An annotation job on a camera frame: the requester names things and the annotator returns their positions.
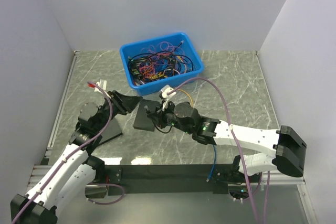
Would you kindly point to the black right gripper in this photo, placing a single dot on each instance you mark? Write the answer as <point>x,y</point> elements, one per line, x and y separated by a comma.
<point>158,117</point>

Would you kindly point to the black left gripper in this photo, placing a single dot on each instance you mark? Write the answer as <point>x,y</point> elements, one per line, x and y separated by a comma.
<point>125,104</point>

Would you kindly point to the black network switch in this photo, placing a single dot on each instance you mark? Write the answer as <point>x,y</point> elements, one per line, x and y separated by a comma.
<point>142,122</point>

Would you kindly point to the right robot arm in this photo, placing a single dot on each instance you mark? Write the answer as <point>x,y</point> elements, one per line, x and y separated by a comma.
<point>282,150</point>

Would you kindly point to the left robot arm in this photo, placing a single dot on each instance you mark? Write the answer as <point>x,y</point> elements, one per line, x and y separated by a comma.
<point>76,167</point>

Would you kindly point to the blue plastic bin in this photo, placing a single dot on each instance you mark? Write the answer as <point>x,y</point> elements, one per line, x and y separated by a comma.
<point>153,63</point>

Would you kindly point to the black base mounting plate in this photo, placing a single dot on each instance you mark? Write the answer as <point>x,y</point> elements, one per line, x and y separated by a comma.
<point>192,178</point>

